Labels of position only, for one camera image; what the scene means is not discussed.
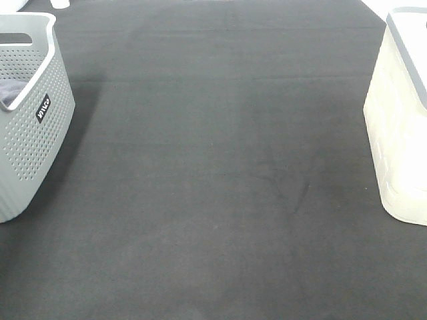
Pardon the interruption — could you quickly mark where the grey-blue microfibre towel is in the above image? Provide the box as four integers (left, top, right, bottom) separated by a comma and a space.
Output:
0, 79, 27, 106

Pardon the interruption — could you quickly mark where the grey perforated laundry basket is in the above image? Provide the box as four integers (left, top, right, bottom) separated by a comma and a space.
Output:
1, 12, 75, 222

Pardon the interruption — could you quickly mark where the white laundry basket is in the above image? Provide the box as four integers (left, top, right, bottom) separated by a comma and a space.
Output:
363, 1, 426, 225

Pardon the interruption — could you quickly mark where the white cylinder at table edge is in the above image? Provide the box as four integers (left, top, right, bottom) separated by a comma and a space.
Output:
50, 0, 70, 9

